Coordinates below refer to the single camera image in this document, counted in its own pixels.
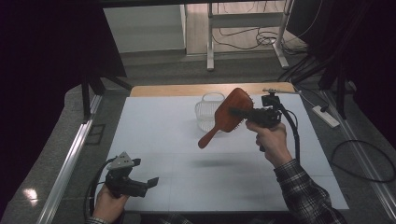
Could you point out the white power strip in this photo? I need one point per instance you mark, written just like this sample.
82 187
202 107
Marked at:
327 117

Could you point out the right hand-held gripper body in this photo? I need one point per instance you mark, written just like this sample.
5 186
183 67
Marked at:
266 116

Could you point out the brown wooden hairbrush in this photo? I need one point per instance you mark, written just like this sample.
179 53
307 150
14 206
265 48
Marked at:
225 119

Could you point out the black curtain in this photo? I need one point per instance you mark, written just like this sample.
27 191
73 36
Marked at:
367 46
40 62

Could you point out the white table mat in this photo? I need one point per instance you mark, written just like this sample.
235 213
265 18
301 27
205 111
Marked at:
174 140

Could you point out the dark floor hatch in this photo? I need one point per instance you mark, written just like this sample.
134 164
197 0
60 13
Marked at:
95 134

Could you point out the white plastic mesh basket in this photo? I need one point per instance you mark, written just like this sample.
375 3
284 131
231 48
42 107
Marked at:
205 112

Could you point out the person's left hand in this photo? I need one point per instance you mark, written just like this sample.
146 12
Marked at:
107 205

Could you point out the black metal stand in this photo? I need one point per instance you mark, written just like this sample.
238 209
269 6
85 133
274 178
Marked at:
342 93
85 96

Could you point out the wooden table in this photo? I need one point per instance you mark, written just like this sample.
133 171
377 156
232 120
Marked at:
174 90

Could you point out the aluminium rail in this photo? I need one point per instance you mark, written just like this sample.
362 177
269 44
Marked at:
351 133
67 168

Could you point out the person's right hand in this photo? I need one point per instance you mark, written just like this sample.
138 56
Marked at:
274 143

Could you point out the white desk frame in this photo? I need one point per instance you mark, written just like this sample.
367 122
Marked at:
246 20

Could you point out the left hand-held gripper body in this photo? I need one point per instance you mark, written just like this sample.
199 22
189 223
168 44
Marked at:
124 183

